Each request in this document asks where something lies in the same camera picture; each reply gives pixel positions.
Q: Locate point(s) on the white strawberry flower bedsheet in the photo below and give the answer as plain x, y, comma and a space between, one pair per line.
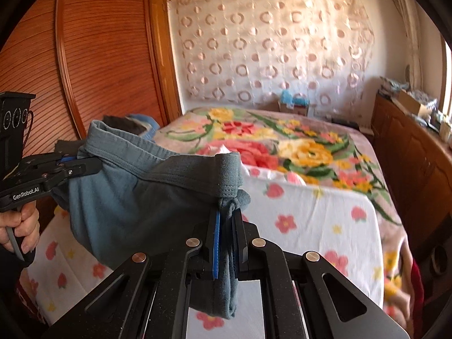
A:
340, 225

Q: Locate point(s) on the folded dark grey garment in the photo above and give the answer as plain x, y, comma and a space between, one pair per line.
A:
126, 124

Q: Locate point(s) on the cardboard box on counter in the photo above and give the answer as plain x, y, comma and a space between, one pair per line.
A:
412, 105

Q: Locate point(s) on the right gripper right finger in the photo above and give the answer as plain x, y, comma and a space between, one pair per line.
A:
305, 296

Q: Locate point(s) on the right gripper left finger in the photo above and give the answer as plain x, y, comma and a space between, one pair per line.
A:
147, 296

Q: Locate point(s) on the blue item on box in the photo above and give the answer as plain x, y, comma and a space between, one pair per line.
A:
295, 104

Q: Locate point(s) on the folded blue jeans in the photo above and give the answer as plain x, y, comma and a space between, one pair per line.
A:
144, 123

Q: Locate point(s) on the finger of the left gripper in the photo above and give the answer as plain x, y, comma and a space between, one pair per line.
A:
57, 173
50, 159

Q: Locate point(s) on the teal grey pants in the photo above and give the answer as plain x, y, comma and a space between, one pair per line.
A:
148, 199

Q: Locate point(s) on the wooden cabinet counter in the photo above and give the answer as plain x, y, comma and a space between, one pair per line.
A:
417, 171

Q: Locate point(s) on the window with wooden frame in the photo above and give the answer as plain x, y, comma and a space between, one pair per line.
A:
446, 80

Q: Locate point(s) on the person's left hand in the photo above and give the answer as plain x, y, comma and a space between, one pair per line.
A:
24, 223

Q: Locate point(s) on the floral pink yellow blanket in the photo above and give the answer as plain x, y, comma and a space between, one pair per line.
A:
315, 153

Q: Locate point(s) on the circle pattern sheer curtain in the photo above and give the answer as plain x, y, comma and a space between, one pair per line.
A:
250, 52

